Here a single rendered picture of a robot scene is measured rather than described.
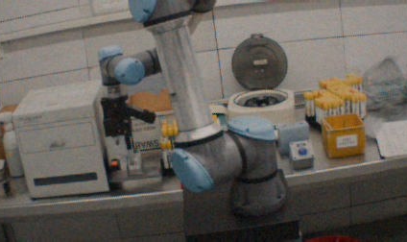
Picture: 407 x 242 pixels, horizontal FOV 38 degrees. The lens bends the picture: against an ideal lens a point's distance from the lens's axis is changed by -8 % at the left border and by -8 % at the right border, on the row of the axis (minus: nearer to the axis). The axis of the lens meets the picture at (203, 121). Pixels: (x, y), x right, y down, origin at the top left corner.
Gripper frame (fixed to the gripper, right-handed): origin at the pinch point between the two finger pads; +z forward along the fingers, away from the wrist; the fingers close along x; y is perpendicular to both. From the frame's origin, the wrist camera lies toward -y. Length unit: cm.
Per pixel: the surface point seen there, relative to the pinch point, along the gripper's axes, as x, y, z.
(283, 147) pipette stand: -6.1, -47.6, 6.0
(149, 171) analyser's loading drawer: 0.1, -4.1, 5.6
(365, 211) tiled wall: -60, -91, 66
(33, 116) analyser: 4.3, 29.2, -18.6
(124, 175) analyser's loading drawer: 0.9, 3.9, 5.6
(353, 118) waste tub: -11, -74, 1
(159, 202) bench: 8.3, -6.5, 12.8
